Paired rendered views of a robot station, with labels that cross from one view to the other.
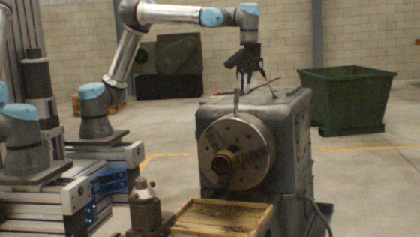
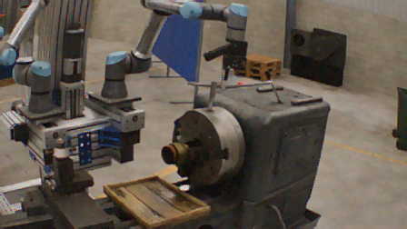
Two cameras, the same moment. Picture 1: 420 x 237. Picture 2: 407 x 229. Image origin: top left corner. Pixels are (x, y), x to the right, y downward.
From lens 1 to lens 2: 0.89 m
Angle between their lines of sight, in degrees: 25
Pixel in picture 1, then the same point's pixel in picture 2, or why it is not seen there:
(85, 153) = (101, 107)
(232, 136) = (198, 130)
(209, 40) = (353, 44)
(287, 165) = (253, 174)
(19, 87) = (61, 49)
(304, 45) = not seen: outside the picture
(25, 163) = (34, 104)
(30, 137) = (39, 87)
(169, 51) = (320, 42)
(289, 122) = (263, 133)
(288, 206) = (245, 212)
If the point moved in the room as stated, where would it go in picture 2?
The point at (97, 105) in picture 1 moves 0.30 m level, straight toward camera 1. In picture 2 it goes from (114, 70) to (87, 81)
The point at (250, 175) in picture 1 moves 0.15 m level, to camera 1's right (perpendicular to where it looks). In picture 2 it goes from (205, 174) to (240, 182)
